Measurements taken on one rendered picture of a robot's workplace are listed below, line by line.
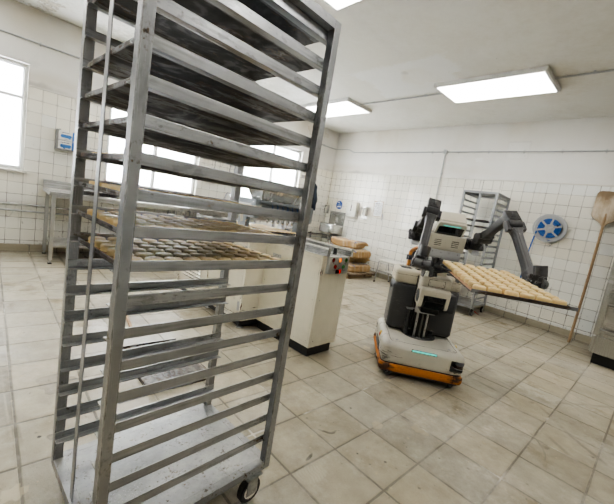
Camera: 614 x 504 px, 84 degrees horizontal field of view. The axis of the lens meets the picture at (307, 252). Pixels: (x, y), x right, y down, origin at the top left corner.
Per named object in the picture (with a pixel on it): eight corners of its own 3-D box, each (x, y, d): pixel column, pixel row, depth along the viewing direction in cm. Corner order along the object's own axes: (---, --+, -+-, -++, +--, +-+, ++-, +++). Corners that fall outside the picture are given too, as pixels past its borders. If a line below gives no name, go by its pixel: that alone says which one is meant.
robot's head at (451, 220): (431, 222, 263) (438, 208, 252) (459, 227, 261) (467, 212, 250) (432, 235, 254) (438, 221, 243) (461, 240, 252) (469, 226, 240)
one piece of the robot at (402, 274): (380, 329, 318) (397, 242, 307) (439, 341, 312) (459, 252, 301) (383, 342, 285) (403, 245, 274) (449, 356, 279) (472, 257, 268)
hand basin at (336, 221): (351, 251, 756) (360, 202, 742) (340, 251, 730) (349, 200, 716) (320, 243, 827) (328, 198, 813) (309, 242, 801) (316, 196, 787)
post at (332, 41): (264, 461, 141) (335, 25, 119) (268, 466, 139) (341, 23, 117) (258, 464, 139) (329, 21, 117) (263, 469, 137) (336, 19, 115)
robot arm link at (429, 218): (440, 214, 211) (422, 209, 213) (443, 208, 205) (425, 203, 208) (425, 272, 191) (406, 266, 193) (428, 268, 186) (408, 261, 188)
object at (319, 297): (253, 327, 318) (267, 233, 306) (281, 322, 343) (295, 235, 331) (306, 358, 270) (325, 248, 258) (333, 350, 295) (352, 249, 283)
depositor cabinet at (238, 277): (175, 290, 391) (183, 218, 380) (228, 287, 443) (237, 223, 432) (237, 330, 304) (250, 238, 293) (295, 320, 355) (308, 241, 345)
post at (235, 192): (207, 406, 171) (255, 50, 149) (210, 409, 169) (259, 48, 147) (201, 408, 169) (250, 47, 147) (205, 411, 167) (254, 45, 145)
